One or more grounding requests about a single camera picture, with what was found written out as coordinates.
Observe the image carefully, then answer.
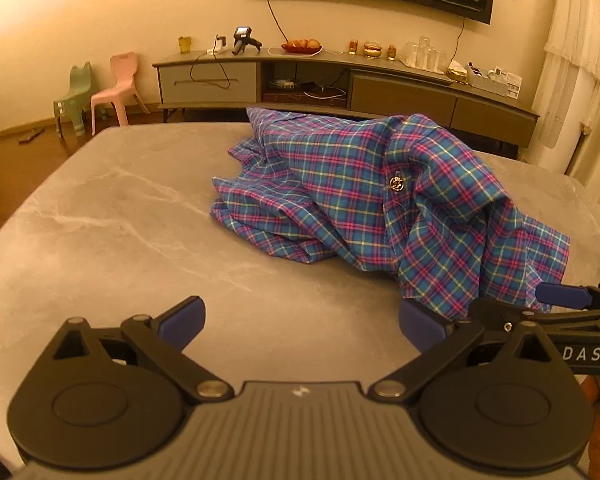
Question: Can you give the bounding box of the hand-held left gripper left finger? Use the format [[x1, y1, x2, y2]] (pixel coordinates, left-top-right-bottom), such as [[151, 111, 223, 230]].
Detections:
[[54, 296, 233, 405]]

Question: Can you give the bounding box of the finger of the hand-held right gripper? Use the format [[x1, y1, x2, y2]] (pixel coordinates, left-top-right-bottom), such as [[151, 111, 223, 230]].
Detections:
[[535, 282, 600, 311], [467, 297, 600, 337]]

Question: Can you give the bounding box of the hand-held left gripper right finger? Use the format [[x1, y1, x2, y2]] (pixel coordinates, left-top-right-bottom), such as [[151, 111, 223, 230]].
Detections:
[[367, 300, 556, 405]]

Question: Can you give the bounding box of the blue pink plaid shirt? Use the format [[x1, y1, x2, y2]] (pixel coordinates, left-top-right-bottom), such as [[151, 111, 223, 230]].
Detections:
[[210, 106, 572, 313]]

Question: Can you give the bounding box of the white organiser box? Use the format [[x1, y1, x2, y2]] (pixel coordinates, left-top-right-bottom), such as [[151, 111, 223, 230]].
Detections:
[[466, 62, 523, 98]]

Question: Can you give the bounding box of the long grey TV cabinet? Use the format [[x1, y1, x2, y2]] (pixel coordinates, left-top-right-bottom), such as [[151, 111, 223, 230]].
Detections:
[[151, 47, 541, 148]]

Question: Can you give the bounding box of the flat black set-top box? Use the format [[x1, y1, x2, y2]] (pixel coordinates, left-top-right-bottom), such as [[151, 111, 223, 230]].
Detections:
[[304, 85, 346, 101]]

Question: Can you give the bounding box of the green plastic child chair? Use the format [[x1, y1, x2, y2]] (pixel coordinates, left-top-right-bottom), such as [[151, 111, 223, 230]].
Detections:
[[52, 61, 95, 140]]

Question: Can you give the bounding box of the pink plastic child chair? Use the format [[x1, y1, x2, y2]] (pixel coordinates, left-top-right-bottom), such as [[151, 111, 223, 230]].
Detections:
[[90, 52, 151, 136]]

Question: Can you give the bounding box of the white fringed air conditioner cover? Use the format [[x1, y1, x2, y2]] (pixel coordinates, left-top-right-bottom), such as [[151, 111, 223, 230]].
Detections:
[[532, 0, 600, 201]]

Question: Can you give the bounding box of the set of clear glass cups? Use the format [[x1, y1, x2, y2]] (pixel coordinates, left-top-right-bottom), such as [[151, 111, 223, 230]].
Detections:
[[401, 36, 449, 72]]

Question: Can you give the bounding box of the red plate of fruit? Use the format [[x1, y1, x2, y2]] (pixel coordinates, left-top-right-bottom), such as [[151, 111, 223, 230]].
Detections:
[[280, 38, 324, 56]]

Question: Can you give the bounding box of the dark power strip cable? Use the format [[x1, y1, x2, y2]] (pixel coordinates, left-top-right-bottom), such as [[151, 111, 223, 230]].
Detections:
[[189, 52, 233, 92]]

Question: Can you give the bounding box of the black television cable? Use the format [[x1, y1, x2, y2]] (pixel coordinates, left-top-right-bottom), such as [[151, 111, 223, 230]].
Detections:
[[447, 17, 467, 68], [264, 0, 291, 43]]

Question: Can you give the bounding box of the black handle device with screen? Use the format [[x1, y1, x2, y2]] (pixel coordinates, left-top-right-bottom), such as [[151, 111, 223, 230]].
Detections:
[[231, 26, 263, 57]]

